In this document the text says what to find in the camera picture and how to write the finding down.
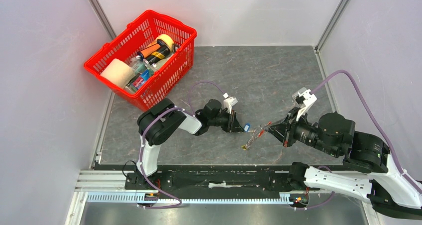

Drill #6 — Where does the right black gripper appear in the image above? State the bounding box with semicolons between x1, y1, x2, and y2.
263;106;339;156

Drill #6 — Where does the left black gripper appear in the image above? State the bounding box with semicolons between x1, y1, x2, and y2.
209;109;244;133

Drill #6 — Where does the metal key holder red handle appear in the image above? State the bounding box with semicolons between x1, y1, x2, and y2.
240;122;271;151

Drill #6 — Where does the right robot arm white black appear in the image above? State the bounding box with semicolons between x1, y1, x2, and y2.
266;109;422;220

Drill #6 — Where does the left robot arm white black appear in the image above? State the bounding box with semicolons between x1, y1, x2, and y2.
127;97;249;189

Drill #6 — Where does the blue red packet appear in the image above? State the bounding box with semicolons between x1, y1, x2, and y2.
129;69;150;92

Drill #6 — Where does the orange black bottle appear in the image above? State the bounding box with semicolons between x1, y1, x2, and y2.
137;43;172;65

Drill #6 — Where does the masking tape roll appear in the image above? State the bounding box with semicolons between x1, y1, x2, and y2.
155;34;175;52

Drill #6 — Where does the beige paper roll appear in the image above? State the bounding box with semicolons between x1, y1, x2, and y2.
100;58;135;88

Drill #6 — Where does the red plastic basket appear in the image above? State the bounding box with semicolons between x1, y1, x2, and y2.
84;10;197;111

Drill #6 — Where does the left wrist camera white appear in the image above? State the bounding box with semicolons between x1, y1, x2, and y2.
222;93;238;113

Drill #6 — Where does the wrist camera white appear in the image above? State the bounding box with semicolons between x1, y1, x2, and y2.
292;87;317;121
222;93;238;113

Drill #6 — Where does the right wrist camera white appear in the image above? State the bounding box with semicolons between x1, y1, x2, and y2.
292;87;317;121

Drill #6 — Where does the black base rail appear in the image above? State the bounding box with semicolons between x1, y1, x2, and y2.
124;164;350;201

